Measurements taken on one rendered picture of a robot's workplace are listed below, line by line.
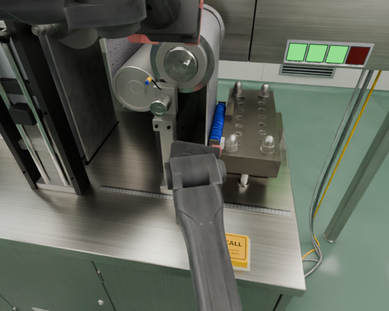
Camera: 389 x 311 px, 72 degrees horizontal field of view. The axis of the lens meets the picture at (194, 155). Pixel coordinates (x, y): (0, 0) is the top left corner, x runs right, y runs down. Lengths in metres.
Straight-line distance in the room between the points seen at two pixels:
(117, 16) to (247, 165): 0.55
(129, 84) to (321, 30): 0.59
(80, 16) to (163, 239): 0.55
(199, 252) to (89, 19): 0.25
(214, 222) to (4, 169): 0.81
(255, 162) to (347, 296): 1.21
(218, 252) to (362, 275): 1.60
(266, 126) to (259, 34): 0.29
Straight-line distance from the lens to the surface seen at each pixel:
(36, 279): 1.09
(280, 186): 0.83
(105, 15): 0.24
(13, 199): 0.91
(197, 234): 0.33
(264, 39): 0.95
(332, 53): 0.98
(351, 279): 1.85
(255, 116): 0.87
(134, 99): 0.72
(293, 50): 0.96
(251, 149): 0.73
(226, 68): 3.49
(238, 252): 0.65
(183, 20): 0.38
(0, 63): 0.73
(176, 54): 0.61
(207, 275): 0.32
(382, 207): 2.32
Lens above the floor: 1.47
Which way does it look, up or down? 40 degrees down
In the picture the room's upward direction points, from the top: straight up
